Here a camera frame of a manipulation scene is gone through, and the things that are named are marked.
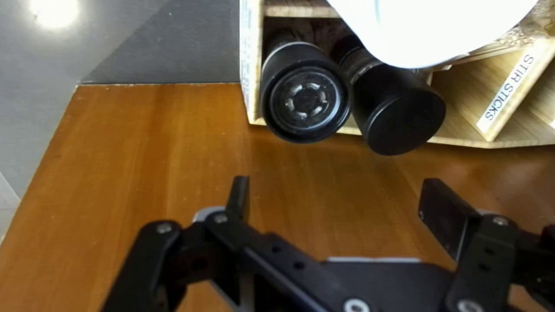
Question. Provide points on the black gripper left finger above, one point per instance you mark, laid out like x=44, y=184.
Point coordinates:
x=236, y=196

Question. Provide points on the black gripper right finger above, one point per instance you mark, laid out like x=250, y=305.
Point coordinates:
x=444, y=214

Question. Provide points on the black lid spice shaker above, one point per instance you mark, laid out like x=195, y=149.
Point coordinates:
x=399, y=113

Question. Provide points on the wooden seasoning rack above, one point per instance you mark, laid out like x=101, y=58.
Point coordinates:
x=508, y=92

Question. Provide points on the white canister blue label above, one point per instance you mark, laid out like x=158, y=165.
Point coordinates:
x=434, y=28

